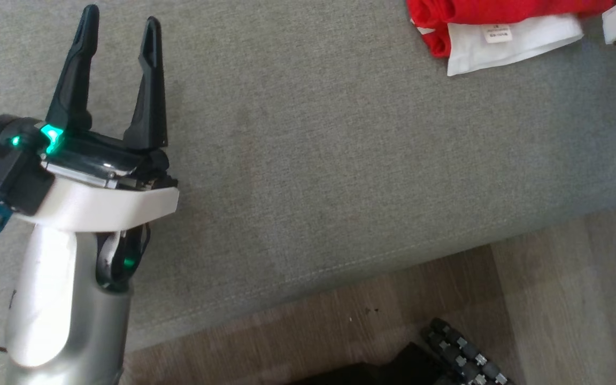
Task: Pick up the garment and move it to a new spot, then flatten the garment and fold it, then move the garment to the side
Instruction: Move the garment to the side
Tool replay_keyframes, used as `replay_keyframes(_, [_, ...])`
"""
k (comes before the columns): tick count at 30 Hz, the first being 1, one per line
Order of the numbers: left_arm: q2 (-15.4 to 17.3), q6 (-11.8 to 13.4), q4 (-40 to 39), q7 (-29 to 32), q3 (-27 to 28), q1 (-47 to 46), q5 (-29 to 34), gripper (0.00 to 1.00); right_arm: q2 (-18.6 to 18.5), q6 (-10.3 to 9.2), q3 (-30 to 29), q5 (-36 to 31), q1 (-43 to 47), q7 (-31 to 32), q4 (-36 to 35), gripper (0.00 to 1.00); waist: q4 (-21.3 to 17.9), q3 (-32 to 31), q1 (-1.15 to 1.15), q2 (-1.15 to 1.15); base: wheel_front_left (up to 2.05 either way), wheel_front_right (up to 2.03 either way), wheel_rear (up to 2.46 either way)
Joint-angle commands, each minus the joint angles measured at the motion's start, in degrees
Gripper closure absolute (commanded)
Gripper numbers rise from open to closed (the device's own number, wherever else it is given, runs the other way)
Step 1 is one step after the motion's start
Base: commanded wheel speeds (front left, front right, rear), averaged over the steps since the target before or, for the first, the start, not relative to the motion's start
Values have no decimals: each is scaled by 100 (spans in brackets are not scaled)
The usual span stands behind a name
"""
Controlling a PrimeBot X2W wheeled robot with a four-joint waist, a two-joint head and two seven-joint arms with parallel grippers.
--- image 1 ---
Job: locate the red white basketball jersey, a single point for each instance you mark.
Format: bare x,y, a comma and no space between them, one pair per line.
468,53

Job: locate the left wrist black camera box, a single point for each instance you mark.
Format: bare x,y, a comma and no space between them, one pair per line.
3,171

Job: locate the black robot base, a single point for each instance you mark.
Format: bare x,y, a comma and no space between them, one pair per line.
383,371

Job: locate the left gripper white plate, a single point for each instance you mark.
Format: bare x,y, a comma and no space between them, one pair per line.
99,203

